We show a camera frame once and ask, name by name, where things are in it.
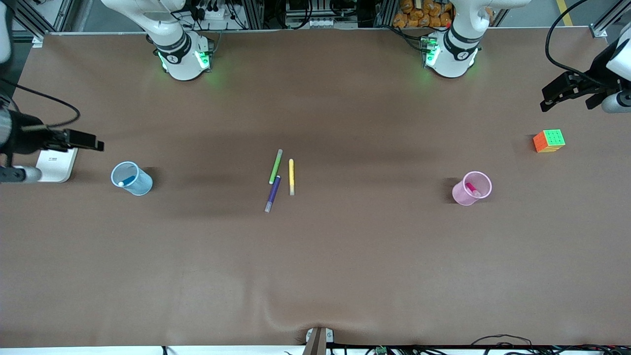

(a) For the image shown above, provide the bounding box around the colourful puzzle cube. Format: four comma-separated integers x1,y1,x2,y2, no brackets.
532,129,566,153

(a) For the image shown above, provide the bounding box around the blue mesh cup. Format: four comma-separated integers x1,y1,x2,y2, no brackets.
110,161,153,197

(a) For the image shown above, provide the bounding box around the pink mesh cup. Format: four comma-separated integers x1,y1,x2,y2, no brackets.
452,171,492,206

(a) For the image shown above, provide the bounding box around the orange bag pile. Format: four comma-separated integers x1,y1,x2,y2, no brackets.
393,0,454,29

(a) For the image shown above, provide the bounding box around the green marker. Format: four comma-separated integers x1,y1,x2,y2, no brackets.
269,149,284,185

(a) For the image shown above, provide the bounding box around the purple marker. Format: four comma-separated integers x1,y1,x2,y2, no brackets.
264,175,281,213

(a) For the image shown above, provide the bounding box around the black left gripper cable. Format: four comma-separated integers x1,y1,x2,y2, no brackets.
544,0,614,75

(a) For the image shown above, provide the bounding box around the silver aluminium frame post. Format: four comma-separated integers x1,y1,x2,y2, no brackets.
244,0,264,30
373,0,397,28
589,0,631,38
12,0,50,48

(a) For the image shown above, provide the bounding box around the black cable bundle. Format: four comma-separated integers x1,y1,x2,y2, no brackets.
471,334,631,355

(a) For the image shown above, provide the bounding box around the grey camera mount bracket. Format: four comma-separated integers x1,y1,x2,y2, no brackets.
302,327,335,355

